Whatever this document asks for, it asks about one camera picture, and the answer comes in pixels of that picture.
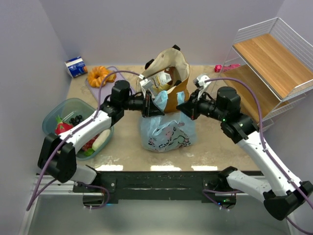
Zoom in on teal fruit tray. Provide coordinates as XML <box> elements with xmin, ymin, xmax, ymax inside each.
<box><xmin>42</xmin><ymin>98</ymin><xmax>114</xmax><ymax>161</ymax></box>

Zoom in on red grape bunch toy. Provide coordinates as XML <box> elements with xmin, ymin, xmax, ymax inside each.
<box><xmin>82</xmin><ymin>138</ymin><xmax>96</xmax><ymax>151</ymax></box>

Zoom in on brown Trader Joe's tote bag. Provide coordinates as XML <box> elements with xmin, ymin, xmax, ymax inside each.
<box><xmin>136</xmin><ymin>45</ymin><xmax>190</xmax><ymax>113</ymax></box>

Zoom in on pink wrapped item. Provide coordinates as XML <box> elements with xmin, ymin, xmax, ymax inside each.
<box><xmin>214</xmin><ymin>64</ymin><xmax>241</xmax><ymax>73</ymax></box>

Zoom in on light blue plastic bag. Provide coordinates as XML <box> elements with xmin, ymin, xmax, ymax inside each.
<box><xmin>139</xmin><ymin>90</ymin><xmax>198</xmax><ymax>153</ymax></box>

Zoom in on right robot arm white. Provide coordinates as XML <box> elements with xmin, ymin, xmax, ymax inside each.
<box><xmin>177</xmin><ymin>87</ymin><xmax>313</xmax><ymax>220</ymax></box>

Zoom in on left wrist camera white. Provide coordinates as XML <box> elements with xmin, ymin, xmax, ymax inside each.
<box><xmin>139</xmin><ymin>74</ymin><xmax>153</xmax><ymax>95</ymax></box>

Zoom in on pink dragon fruit toy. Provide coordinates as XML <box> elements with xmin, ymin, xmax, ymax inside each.
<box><xmin>54</xmin><ymin>116</ymin><xmax>73</xmax><ymax>135</ymax></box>

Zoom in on orange bundt cake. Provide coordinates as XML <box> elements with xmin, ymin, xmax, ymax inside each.
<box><xmin>87</xmin><ymin>66</ymin><xmax>116</xmax><ymax>88</ymax></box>

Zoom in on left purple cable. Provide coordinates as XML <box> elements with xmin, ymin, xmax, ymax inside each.
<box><xmin>25</xmin><ymin>70</ymin><xmax>145</xmax><ymax>212</ymax></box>

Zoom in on white wire wooden shelf rack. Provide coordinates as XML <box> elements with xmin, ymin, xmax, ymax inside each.
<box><xmin>218</xmin><ymin>17</ymin><xmax>313</xmax><ymax>130</ymax></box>

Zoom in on white radish toy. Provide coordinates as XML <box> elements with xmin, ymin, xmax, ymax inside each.
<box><xmin>92</xmin><ymin>129</ymin><xmax>111</xmax><ymax>151</ymax></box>

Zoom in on lavender cutting board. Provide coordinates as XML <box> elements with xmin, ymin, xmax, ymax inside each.
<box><xmin>85</xmin><ymin>73</ymin><xmax>126</xmax><ymax>104</ymax></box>

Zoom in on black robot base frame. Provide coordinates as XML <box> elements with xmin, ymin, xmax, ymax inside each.
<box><xmin>73</xmin><ymin>171</ymin><xmax>238</xmax><ymax>209</ymax></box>

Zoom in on green leafy vegetable toy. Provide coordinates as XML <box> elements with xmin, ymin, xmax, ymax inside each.
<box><xmin>84</xmin><ymin>148</ymin><xmax>95</xmax><ymax>157</ymax></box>

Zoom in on blue white carton box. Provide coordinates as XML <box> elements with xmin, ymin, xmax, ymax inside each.
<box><xmin>65</xmin><ymin>56</ymin><xmax>88</xmax><ymax>78</ymax></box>

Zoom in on brown white chips bag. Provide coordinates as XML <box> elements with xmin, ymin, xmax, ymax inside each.
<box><xmin>148</xmin><ymin>67</ymin><xmax>181</xmax><ymax>97</ymax></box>

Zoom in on dark blueberry bunch toy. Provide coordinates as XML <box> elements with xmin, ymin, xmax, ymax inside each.
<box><xmin>69</xmin><ymin>115</ymin><xmax>83</xmax><ymax>126</ymax></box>

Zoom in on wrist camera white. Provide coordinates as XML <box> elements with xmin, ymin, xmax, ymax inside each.
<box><xmin>139</xmin><ymin>74</ymin><xmax>153</xmax><ymax>95</ymax></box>
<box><xmin>193</xmin><ymin>74</ymin><xmax>212</xmax><ymax>100</ymax></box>

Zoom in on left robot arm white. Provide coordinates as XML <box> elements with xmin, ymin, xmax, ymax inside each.
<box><xmin>38</xmin><ymin>80</ymin><xmax>164</xmax><ymax>185</ymax></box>

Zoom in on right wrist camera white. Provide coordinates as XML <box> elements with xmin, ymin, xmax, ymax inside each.
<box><xmin>193</xmin><ymin>74</ymin><xmax>212</xmax><ymax>100</ymax></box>

